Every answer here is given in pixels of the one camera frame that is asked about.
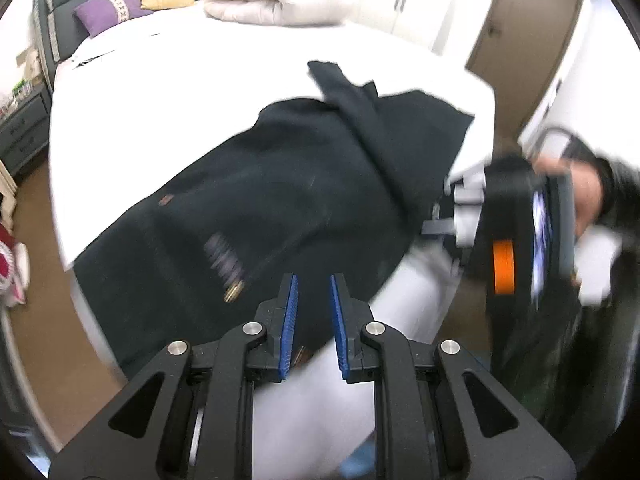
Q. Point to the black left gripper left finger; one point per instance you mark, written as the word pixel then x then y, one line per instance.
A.
pixel 188 414

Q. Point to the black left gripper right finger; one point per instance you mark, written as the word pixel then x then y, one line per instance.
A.
pixel 438 413

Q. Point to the black denim pants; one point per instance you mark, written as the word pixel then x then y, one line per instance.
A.
pixel 340 184

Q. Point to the person's right hand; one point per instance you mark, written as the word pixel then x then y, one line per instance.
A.
pixel 587 188

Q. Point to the dark grey nightstand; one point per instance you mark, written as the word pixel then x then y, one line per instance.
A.
pixel 25 132

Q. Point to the brown wooden door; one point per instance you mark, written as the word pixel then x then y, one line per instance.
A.
pixel 521 46

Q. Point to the purple patterned pillow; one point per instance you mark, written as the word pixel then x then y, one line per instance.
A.
pixel 99 15

